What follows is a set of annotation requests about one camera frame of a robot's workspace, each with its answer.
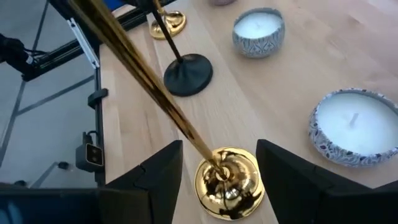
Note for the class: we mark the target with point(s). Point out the black candlestick holder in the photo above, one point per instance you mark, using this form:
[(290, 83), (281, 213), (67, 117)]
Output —
[(188, 74)]

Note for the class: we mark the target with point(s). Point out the black aluminium table frame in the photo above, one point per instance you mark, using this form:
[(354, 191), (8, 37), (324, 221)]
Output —
[(99, 124)]

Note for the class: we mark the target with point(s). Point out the black frame clip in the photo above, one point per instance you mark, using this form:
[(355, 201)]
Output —
[(97, 97)]

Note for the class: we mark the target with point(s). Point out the wooden riser shelf black legs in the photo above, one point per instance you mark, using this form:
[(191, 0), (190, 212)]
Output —
[(280, 93)]

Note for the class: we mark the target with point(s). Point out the gold candlestick holder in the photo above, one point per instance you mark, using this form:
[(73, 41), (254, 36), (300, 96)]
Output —
[(230, 186), (169, 26)]

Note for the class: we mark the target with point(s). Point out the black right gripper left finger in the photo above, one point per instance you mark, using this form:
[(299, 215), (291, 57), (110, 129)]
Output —
[(158, 174)]

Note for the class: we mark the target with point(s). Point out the silver aluminium bracket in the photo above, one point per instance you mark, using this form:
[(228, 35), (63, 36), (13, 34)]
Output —
[(83, 43)]

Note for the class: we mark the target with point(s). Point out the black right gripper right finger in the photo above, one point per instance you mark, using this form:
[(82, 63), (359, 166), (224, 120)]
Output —
[(289, 180)]

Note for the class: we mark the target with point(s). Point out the small black floor object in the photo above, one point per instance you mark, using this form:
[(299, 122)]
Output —
[(63, 165)]

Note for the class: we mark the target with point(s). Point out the small black camera box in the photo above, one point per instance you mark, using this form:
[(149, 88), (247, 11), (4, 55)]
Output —
[(90, 154)]

